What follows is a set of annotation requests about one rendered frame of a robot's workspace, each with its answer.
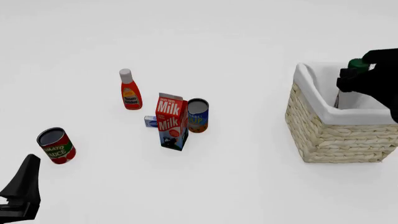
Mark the red tomato ketchup bottle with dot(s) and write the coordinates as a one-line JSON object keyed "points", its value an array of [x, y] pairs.
{"points": [[132, 96]]}

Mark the woven basket with white liner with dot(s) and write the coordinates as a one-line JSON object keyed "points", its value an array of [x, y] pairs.
{"points": [[339, 142]]}

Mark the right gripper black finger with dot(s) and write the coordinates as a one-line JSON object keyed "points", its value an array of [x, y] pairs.
{"points": [[381, 55], [351, 80]]}

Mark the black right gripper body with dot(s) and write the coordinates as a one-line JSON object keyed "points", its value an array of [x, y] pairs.
{"points": [[384, 93]]}

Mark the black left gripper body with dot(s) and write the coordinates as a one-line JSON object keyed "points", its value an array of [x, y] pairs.
{"points": [[18, 211]]}

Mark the blue and orange soup can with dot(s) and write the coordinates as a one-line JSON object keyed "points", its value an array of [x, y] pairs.
{"points": [[198, 117]]}

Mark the small blue and white box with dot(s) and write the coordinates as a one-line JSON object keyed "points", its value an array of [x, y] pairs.
{"points": [[150, 121]]}

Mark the red tomato sauce can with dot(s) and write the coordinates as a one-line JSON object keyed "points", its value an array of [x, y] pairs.
{"points": [[57, 149]]}

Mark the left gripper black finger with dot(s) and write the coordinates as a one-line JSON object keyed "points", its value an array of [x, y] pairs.
{"points": [[25, 182]]}

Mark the red and blue milk carton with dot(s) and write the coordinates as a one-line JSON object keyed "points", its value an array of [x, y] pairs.
{"points": [[169, 121]]}

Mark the salad dressing bottle green cap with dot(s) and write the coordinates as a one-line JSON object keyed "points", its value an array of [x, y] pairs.
{"points": [[358, 65]]}

